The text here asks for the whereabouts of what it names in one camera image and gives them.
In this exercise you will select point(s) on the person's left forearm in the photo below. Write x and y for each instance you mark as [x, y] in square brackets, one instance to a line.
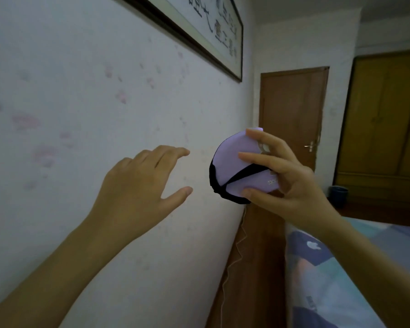
[54, 280]

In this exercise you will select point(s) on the pastel patchwork bed sheet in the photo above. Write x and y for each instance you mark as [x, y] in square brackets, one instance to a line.
[321, 280]

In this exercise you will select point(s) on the blue waste bin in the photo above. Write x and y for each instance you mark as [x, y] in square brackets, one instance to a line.
[339, 196]

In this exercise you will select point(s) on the person's left hand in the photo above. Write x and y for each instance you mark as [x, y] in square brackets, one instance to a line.
[133, 198]

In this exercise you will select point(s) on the person's right hand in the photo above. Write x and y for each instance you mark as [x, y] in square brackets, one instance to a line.
[300, 194]

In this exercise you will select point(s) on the person's right forearm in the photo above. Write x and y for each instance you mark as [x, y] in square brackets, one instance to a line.
[379, 276]

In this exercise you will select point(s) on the purple sleep mask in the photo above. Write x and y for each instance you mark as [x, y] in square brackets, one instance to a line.
[229, 160]

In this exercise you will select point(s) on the brown wooden door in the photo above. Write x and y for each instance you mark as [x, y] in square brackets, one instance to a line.
[290, 105]

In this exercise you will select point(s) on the black framed calligraphy picture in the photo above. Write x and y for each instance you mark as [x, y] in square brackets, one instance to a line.
[205, 20]

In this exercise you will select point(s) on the yellow wooden wardrobe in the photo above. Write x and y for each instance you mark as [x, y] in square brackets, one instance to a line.
[382, 126]

